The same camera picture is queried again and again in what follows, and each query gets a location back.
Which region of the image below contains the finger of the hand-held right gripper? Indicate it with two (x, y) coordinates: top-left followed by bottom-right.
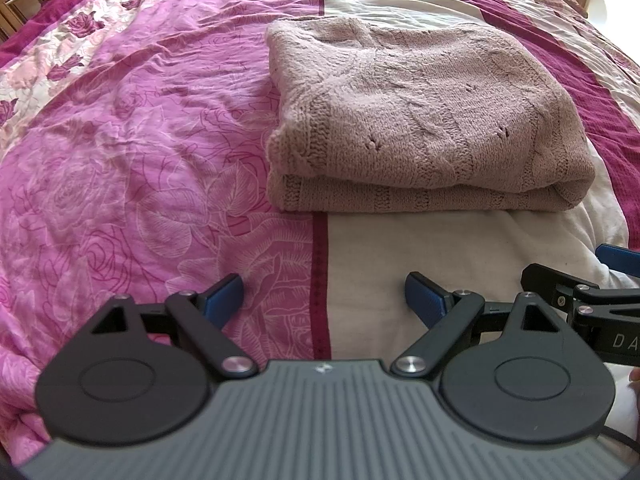
(597, 243), (640, 277)
(521, 262), (640, 319)

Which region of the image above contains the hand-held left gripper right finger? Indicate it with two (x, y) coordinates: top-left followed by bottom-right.
(390, 271), (563, 377)

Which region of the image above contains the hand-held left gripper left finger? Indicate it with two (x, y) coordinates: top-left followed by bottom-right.
(90, 272), (261, 379)

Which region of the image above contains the pink knitted sweater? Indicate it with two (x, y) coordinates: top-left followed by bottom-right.
(265, 16), (597, 213)

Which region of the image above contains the pink and magenta patchwork bedspread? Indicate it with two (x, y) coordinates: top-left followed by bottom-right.
(0, 0), (640, 466)

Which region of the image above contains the brown wooden headboard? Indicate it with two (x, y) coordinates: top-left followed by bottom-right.
(0, 0), (87, 44)

